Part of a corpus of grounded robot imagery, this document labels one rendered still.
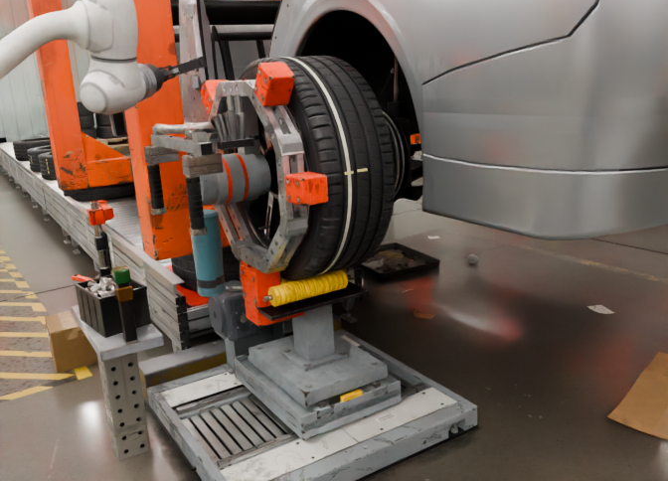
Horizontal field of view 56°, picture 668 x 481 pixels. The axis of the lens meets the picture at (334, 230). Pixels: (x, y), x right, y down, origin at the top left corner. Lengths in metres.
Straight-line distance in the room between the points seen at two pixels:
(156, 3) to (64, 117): 1.98
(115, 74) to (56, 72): 2.59
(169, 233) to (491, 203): 1.19
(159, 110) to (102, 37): 0.75
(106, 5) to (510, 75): 0.89
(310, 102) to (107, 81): 0.49
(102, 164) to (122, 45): 2.68
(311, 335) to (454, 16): 1.04
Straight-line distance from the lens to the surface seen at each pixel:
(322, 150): 1.60
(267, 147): 1.91
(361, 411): 2.01
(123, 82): 1.54
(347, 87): 1.73
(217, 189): 1.75
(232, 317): 2.21
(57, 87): 4.11
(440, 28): 1.63
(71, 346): 2.83
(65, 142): 4.12
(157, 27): 2.24
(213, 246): 1.93
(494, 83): 1.50
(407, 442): 1.96
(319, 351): 2.06
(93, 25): 1.51
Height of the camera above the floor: 1.13
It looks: 14 degrees down
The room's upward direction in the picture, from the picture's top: 3 degrees counter-clockwise
